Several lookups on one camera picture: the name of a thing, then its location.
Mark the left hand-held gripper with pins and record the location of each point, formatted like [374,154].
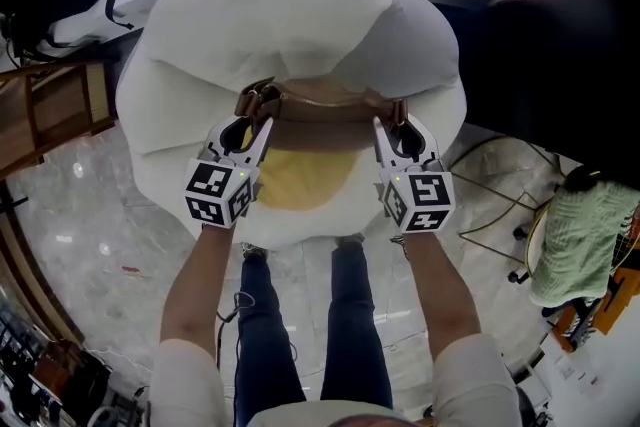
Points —
[217,195]

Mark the person's right forearm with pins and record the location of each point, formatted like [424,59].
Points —
[440,295]

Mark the brown wooden counter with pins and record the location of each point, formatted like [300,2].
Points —
[30,265]

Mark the person's left shoe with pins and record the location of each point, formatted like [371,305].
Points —
[254,252]

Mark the brown leather bag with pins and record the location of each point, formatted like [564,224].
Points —
[325,125]

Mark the black cabinet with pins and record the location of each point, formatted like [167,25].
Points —
[550,80]

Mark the wooden side table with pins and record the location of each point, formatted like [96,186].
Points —
[60,105]

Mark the person's shoe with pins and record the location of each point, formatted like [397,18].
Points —
[254,252]
[349,241]

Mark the person's right shoe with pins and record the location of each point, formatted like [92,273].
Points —
[349,241]

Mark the person's white shirt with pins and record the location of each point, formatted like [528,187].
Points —
[475,380]

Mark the white storage boxes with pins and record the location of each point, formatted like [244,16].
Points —
[590,375]

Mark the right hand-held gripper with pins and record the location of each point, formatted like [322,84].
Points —
[420,200]

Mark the small red object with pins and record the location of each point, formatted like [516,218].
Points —
[130,269]

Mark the white egg-shaped beanbag chair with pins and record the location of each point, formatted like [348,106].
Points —
[250,15]

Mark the person's leg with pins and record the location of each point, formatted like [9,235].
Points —
[355,325]
[265,340]

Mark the person's left leg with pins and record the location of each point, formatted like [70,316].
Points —
[265,340]

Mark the green knitted blanket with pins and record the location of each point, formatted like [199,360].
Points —
[585,240]

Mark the person's right leg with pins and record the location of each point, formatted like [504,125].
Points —
[355,325]

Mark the person's left forearm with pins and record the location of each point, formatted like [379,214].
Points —
[200,290]

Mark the orange couch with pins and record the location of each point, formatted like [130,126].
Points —
[622,295]

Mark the black and white striped cloth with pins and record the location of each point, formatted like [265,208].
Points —
[582,325]

